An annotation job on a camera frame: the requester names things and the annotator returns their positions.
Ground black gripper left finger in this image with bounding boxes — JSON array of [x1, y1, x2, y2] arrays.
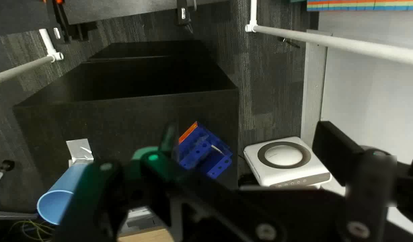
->
[[54, 161, 128, 242]]

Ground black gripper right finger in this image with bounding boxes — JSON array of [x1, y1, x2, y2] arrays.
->
[[338, 149, 394, 242]]

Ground big light blue cup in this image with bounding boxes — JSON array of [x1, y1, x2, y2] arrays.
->
[[36, 161, 89, 226]]

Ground white square device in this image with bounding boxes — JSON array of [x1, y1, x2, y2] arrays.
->
[[243, 137, 331, 187]]

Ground blue and orange tool rack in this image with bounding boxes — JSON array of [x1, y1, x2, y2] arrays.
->
[[176, 121, 231, 179]]

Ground white pvc pipe frame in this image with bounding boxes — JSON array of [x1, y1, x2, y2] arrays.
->
[[245, 0, 413, 66]]

